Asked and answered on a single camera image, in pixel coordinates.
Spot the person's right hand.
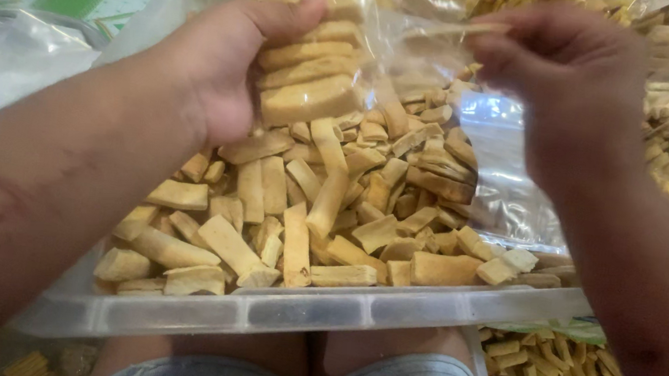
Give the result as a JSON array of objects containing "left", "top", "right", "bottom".
[{"left": 450, "top": 0, "right": 661, "bottom": 195}]

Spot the person's left hand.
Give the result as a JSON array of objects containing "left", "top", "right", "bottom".
[{"left": 143, "top": 0, "right": 331, "bottom": 162}]

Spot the small clear plastic bag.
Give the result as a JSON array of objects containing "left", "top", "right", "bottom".
[{"left": 233, "top": 0, "right": 514, "bottom": 154}]

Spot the stack of bagged biscuit sticks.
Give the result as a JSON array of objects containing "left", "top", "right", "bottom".
[{"left": 234, "top": 0, "right": 379, "bottom": 138}]

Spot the heap of loose biscuit sticks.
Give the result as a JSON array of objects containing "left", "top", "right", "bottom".
[{"left": 91, "top": 22, "right": 604, "bottom": 353}]

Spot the person's right leg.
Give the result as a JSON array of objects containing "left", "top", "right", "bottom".
[{"left": 311, "top": 309, "right": 479, "bottom": 376}]

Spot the person's leg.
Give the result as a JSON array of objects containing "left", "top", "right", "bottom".
[
  {"left": 311, "top": 309, "right": 479, "bottom": 376},
  {"left": 85, "top": 306, "right": 317, "bottom": 376}
]

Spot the large clear plastic tub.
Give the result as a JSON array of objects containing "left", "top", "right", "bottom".
[{"left": 10, "top": 0, "right": 631, "bottom": 376}]

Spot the person's left leg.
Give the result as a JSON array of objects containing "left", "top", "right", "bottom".
[{"left": 85, "top": 306, "right": 317, "bottom": 376}]

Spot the crumpled clear plastic sheet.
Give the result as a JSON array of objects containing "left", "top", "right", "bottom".
[{"left": 0, "top": 5, "right": 115, "bottom": 147}]

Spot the packet of yellow snacks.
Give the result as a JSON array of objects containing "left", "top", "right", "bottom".
[{"left": 0, "top": 333, "right": 100, "bottom": 376}]

